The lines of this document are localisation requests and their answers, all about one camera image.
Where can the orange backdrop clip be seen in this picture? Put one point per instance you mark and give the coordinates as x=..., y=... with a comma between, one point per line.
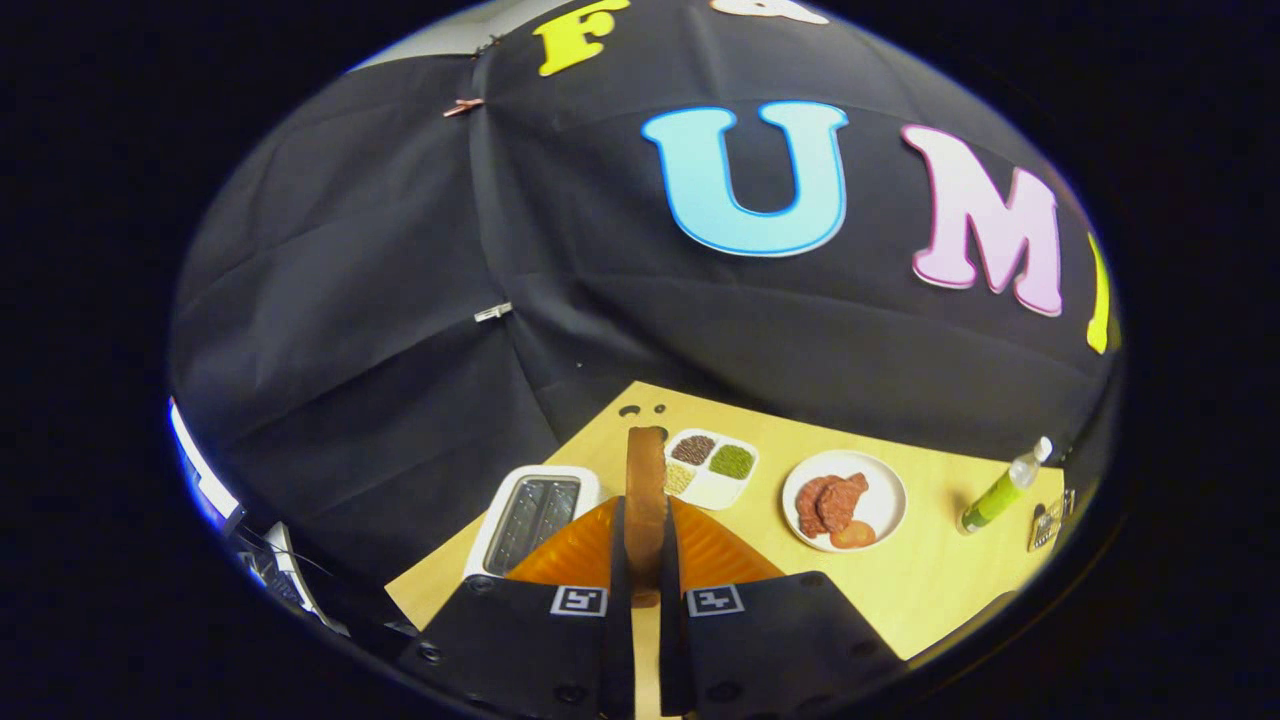
x=463, y=105

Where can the white divided condiment dish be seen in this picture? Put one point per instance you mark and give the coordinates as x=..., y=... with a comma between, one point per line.
x=715, y=490

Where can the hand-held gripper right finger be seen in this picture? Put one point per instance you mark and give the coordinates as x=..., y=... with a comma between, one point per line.
x=670, y=570

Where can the brown meat slice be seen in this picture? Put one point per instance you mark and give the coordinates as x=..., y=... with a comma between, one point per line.
x=808, y=510
x=845, y=500

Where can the silver backdrop clip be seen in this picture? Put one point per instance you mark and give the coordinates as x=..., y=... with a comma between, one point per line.
x=492, y=312

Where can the white power strip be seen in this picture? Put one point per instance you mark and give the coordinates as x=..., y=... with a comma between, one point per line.
x=290, y=570

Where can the toasted bread slice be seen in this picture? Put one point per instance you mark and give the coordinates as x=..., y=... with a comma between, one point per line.
x=646, y=500

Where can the green label plastic bottle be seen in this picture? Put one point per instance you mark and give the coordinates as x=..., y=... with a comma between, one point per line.
x=995, y=500

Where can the white toaster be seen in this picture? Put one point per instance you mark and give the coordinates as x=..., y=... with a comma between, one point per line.
x=530, y=520

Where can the red tomato slice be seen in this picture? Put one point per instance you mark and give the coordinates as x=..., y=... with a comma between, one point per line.
x=853, y=536

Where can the black backdrop cloth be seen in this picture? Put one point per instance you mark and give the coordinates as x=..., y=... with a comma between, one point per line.
x=400, y=300

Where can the bright lit screen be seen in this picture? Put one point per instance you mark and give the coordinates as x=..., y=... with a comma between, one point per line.
x=200, y=470

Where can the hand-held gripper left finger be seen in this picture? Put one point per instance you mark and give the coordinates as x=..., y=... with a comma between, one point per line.
x=618, y=570

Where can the beige round plate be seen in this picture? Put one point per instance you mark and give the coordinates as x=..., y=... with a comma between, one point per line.
x=885, y=500

